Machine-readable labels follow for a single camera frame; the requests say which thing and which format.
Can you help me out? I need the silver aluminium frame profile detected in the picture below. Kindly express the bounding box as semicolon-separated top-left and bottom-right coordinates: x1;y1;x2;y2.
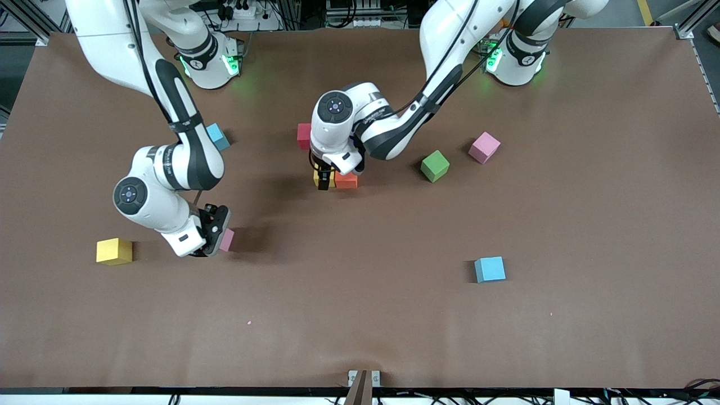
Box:
25;0;71;47
655;0;720;41

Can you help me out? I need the brown paper table cover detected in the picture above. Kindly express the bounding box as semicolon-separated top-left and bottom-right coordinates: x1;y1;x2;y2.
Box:
0;27;720;390

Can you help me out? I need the light blue foam block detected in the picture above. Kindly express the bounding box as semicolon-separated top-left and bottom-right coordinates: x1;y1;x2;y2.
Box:
206;123;231;152
474;256;506;284

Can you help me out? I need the grey metal camera bracket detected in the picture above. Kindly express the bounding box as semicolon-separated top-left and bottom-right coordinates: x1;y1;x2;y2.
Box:
348;370;381;405

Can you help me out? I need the white power strip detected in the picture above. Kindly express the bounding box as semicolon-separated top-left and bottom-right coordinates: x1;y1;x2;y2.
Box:
217;0;282;32

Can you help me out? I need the green foam block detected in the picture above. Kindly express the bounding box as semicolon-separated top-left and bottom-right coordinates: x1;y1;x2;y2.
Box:
420;150;451;183

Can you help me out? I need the white electronics box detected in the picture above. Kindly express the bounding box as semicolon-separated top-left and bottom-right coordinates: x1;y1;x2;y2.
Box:
325;0;384;29

